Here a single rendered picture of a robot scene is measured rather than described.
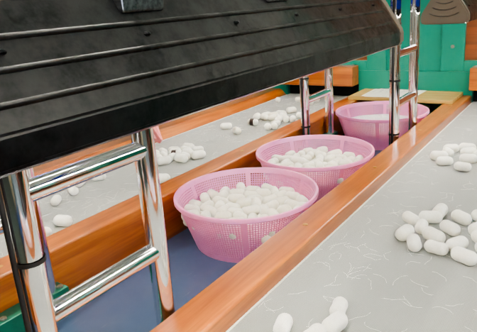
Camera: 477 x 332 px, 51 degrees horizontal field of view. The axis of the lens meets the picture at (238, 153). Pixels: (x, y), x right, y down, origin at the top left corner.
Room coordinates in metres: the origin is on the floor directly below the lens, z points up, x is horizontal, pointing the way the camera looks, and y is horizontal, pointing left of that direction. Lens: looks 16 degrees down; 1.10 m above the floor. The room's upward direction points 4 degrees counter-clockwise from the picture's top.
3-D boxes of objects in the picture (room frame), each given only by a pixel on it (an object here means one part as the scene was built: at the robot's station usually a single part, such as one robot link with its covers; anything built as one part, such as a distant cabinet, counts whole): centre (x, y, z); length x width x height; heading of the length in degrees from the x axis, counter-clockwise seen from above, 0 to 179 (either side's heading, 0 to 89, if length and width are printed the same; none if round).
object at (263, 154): (1.10, -0.17, 0.72); 0.27 x 0.27 x 0.10
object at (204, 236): (0.88, -0.01, 0.72); 0.27 x 0.27 x 0.10
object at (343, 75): (1.88, -0.31, 0.83); 0.30 x 0.06 x 0.07; 54
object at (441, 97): (1.64, -0.56, 0.77); 0.33 x 0.15 x 0.01; 54
